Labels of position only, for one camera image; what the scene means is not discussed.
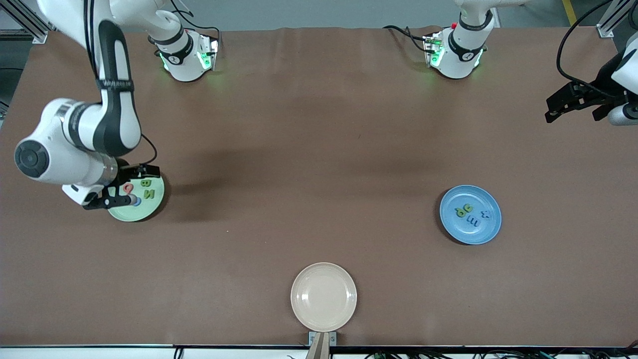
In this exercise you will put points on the silver base connector panel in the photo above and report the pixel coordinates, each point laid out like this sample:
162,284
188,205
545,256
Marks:
432,50
209,54

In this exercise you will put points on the aluminium frame profile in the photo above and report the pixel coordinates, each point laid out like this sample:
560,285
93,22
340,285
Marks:
615,17
20,20

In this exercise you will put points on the blue plate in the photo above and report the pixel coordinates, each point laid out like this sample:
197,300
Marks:
471,232

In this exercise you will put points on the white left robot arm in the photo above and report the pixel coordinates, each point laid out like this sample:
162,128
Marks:
461,50

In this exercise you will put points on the light green plate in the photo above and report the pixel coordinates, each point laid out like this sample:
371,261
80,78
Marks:
147,212

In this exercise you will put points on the green letter N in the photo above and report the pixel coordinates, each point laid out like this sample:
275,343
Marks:
148,194

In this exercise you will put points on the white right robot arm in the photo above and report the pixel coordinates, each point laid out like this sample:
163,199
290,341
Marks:
114,99

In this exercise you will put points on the beige plate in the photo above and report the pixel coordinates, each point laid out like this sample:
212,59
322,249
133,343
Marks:
324,296

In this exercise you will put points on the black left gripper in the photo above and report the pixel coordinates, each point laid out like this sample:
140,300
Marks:
599,84

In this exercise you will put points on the green letter p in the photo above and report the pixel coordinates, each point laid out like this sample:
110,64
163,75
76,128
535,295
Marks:
460,212

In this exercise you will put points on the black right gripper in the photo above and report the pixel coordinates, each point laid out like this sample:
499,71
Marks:
126,174

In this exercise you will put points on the blue letter E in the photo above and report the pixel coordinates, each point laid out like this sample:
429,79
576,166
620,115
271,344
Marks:
473,221

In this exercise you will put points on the grey camera pole bracket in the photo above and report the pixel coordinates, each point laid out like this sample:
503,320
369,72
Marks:
321,344

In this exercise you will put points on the red letter Q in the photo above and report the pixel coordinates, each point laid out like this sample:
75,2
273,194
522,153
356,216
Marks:
128,188

